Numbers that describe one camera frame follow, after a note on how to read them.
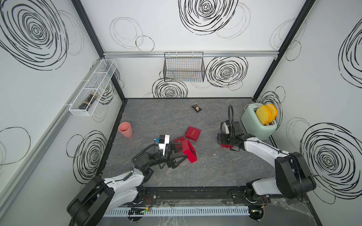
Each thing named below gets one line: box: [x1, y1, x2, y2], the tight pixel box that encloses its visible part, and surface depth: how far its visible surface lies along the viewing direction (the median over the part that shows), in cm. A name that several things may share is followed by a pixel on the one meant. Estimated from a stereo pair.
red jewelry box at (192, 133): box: [185, 126, 201, 142], surface depth 97 cm
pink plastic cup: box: [117, 121, 133, 139], surface depth 93 cm
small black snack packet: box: [190, 104, 203, 113], surface depth 114 cm
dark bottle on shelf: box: [78, 91, 98, 112], surface depth 68 cm
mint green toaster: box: [241, 102, 279, 141], surface depth 90 cm
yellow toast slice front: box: [255, 104, 270, 126], surface depth 87 cm
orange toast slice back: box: [266, 103, 279, 124], surface depth 85 cm
